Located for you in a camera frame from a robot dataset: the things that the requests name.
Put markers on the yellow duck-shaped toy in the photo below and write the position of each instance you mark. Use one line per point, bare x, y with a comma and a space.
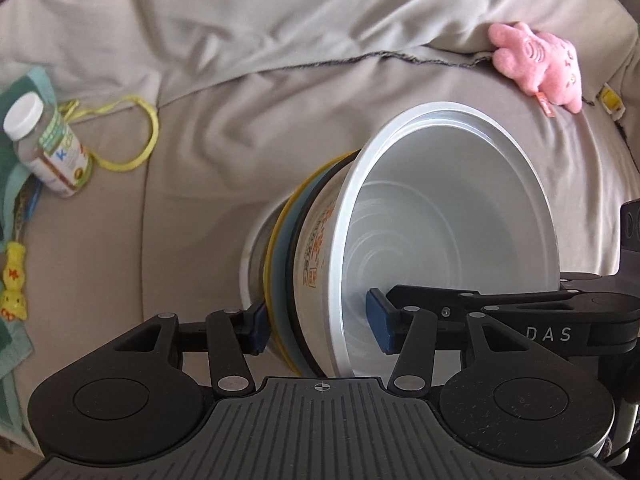
12, 285

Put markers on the white paper bowl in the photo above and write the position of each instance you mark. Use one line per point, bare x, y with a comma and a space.
450, 220

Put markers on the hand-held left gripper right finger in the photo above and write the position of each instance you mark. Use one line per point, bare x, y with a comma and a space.
386, 334

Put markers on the white gold-rimmed dish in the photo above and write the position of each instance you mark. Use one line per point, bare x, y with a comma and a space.
268, 265

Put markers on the beige sofa back cushion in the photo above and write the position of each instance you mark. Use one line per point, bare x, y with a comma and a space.
300, 20

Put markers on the pink plush toy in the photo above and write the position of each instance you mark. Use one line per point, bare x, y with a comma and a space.
545, 65

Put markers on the white ceramic bowl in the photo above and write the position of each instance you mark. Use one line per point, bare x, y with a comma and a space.
243, 270

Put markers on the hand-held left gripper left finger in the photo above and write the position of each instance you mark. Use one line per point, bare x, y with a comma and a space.
259, 330

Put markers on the stainless steel bowl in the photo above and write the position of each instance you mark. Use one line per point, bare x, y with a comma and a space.
257, 260

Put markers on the blue enamel bowl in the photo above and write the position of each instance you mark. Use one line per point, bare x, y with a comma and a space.
281, 270

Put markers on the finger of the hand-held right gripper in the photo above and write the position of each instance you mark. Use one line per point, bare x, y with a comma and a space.
590, 281
380, 300

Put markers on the green towel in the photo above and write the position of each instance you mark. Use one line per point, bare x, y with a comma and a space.
10, 175

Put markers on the white-capped vitamin bottle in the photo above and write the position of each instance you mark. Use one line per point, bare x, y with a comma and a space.
55, 155

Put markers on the small yellow tag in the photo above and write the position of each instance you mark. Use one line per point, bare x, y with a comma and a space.
611, 100

